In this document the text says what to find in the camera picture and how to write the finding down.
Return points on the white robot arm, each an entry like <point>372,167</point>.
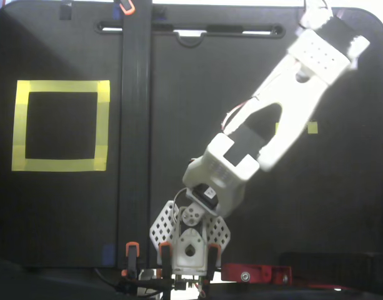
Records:
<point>291,103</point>

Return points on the small yellow tape marker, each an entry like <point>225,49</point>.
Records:
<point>276,128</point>
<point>312,127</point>

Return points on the orange black spring clamp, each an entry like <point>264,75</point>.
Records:
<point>165,256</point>
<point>126,7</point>
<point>132,256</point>
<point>213,257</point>

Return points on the red screw clamp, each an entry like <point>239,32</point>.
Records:
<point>281,275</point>

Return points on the yellow tape square outline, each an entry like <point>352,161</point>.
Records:
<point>60,86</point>

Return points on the blue tape piece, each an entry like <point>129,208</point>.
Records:
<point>109,254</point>

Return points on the black rail strip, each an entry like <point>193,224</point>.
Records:
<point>135,125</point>

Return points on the red triangular corner bracket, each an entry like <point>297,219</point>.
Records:
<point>241,272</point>

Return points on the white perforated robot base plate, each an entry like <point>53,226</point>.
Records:
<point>160,228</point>

